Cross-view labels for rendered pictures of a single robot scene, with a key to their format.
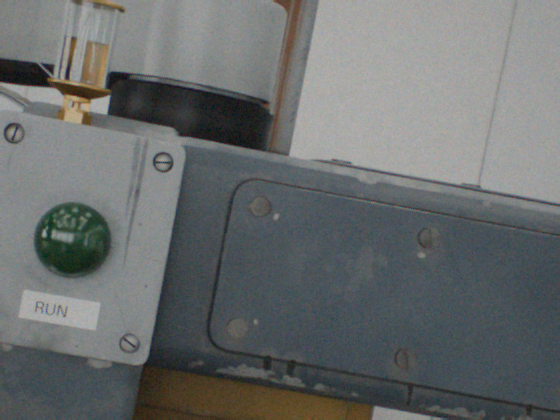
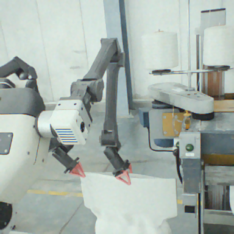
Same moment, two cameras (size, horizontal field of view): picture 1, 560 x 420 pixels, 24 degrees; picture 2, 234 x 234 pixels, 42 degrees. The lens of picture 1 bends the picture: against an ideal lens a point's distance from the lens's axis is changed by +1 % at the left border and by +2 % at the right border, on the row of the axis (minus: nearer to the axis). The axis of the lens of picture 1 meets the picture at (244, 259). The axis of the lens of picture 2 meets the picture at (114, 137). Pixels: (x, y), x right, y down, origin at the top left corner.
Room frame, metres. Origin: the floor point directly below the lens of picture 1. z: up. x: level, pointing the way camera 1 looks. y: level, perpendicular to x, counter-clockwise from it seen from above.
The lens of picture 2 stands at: (-0.53, -0.10, 1.72)
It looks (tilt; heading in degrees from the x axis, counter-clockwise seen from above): 19 degrees down; 24
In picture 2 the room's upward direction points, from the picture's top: 6 degrees counter-clockwise
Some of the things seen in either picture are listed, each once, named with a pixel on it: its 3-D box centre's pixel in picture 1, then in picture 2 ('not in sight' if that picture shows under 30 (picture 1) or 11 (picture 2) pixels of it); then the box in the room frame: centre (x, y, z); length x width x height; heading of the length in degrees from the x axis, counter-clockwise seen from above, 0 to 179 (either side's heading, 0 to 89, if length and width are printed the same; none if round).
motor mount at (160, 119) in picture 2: not in sight; (177, 123); (0.96, 0.20, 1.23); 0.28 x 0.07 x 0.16; 95
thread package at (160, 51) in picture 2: not in sight; (159, 50); (0.89, 0.25, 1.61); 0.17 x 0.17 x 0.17
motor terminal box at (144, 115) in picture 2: not in sight; (147, 118); (0.98, 0.37, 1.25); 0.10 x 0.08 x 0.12; 30
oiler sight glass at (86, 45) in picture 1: (86, 45); (187, 119); (0.60, 0.09, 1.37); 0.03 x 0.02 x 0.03; 95
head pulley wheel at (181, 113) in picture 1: (190, 119); (203, 114); (0.72, 0.04, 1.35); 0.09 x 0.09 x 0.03
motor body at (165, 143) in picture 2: not in sight; (166, 123); (1.04, 0.28, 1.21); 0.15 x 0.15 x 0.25
